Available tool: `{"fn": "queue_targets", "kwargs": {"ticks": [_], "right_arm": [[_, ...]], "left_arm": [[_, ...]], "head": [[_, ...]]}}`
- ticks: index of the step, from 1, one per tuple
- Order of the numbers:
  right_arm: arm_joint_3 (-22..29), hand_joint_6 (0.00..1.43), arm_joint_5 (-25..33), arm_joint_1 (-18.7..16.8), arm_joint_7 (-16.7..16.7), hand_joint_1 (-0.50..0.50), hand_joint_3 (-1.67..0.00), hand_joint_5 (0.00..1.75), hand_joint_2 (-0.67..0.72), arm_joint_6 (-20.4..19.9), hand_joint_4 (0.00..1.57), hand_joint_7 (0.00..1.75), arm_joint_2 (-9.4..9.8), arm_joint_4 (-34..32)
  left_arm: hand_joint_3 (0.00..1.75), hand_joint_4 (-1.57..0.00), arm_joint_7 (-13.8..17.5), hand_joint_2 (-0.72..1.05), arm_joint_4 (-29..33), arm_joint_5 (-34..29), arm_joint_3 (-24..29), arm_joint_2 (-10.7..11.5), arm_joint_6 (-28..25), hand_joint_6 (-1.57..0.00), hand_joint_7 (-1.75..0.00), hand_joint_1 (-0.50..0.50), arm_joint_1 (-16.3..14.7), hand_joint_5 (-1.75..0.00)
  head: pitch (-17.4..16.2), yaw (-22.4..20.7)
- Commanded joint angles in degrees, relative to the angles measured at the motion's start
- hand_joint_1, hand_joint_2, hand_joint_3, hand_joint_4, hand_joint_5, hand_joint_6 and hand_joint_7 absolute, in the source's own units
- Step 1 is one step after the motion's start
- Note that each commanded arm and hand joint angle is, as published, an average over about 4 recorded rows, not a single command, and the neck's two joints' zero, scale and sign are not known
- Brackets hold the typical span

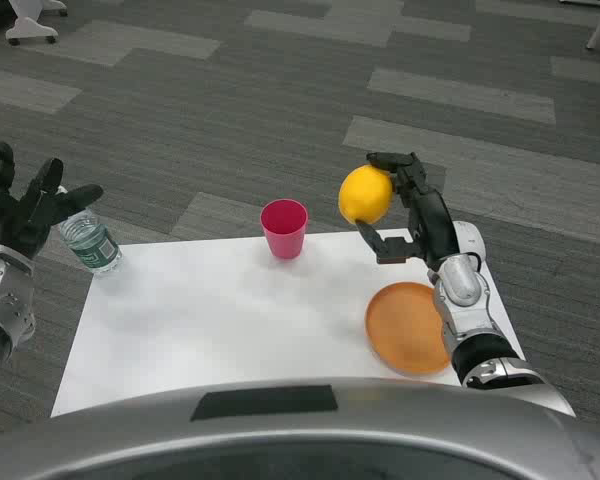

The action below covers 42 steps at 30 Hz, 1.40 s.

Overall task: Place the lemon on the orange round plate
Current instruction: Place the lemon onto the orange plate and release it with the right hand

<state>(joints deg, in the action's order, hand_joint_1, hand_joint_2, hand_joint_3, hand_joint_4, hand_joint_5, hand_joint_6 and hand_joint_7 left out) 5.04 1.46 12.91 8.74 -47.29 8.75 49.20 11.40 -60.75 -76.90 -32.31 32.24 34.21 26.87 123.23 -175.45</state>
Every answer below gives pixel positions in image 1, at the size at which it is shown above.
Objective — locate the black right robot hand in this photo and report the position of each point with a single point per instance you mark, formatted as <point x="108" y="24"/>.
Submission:
<point x="427" y="215"/>

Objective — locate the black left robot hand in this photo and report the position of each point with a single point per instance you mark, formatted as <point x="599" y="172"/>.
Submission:
<point x="15" y="215"/>

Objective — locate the yellow lemon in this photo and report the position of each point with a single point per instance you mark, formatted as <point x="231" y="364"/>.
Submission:
<point x="366" y="195"/>

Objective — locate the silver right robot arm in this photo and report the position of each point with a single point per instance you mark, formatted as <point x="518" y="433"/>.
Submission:
<point x="472" y="320"/>

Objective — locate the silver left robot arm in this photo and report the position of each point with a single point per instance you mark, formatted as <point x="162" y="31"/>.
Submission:
<point x="2" y="310"/>

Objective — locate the orange round plate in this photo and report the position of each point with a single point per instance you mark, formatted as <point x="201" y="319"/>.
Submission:
<point x="405" y="330"/>

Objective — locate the clear plastic water bottle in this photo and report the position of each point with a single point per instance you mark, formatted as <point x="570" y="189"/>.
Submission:
<point x="91" y="240"/>

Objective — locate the pink plastic cup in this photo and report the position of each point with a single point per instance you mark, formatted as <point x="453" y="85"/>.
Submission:
<point x="283" y="227"/>

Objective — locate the white wheeled furniture base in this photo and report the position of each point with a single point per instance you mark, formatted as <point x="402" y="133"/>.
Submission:
<point x="30" y="22"/>

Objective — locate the silver robot chest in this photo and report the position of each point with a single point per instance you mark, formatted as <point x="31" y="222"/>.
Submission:
<point x="300" y="435"/>

